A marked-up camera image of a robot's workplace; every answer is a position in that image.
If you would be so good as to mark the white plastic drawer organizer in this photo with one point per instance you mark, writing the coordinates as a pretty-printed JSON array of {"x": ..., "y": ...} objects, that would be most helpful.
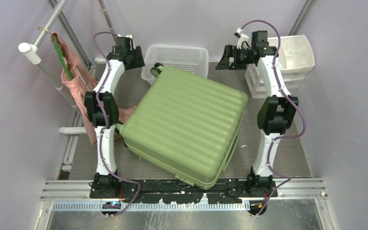
[{"x": 296, "y": 59}]

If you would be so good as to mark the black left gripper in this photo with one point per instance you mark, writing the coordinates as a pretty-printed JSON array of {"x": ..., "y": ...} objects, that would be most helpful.
[{"x": 140, "y": 62}]

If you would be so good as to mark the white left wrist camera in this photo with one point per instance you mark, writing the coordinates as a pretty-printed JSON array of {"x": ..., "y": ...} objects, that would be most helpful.
[{"x": 130, "y": 37}]

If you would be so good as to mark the green clothes hanger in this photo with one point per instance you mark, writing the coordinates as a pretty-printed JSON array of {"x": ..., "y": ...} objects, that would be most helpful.
[{"x": 62, "y": 57}]

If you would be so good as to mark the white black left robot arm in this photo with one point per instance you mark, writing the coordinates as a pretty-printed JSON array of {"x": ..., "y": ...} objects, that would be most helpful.
[{"x": 104, "y": 113}]

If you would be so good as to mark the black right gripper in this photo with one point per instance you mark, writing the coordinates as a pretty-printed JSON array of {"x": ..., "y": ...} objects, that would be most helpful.
[{"x": 230, "y": 51}]

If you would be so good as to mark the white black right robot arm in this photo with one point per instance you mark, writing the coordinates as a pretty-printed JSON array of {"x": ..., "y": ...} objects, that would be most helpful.
[{"x": 278, "y": 110}]

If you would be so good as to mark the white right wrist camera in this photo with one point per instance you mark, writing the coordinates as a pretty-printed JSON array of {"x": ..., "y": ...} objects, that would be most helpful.
[{"x": 242, "y": 37}]

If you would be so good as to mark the white perforated plastic basket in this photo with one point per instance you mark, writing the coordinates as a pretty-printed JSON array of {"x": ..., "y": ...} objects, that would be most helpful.
[{"x": 188, "y": 58}]

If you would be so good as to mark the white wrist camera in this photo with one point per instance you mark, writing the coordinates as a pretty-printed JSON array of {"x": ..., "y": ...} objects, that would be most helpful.
[
  {"x": 130, "y": 37},
  {"x": 242, "y": 37}
]

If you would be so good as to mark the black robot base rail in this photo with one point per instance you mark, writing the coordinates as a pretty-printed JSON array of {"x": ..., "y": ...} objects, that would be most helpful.
[{"x": 125, "y": 194}]

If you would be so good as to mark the green ribbed hard-shell suitcase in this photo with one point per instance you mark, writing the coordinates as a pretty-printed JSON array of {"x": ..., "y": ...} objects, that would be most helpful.
[{"x": 187, "y": 125}]

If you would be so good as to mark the pink cloth garment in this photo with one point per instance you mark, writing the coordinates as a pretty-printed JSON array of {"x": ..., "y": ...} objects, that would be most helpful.
[{"x": 82, "y": 83}]

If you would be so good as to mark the white and silver clothes rack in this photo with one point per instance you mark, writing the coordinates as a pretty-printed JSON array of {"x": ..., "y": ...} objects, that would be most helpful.
[{"x": 45, "y": 18}]

